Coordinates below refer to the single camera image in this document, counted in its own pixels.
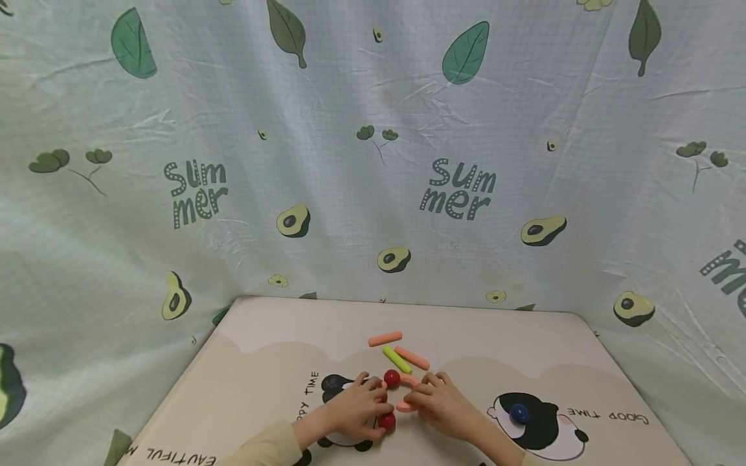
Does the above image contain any person's right hand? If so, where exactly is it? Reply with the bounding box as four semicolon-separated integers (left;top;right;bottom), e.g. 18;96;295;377
402;372;486;443

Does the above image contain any person's left hand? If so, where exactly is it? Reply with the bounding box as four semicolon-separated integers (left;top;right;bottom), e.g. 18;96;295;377
321;372;396;443

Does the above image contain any person's right forearm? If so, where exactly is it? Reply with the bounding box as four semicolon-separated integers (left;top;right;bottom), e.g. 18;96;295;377
471;421;548;466

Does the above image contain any person's left forearm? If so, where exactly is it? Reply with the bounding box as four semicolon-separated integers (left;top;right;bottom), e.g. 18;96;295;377
216;408;334;466

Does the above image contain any yellow-green stick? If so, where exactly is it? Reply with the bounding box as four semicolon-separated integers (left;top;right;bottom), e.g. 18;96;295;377
382;345;413;375

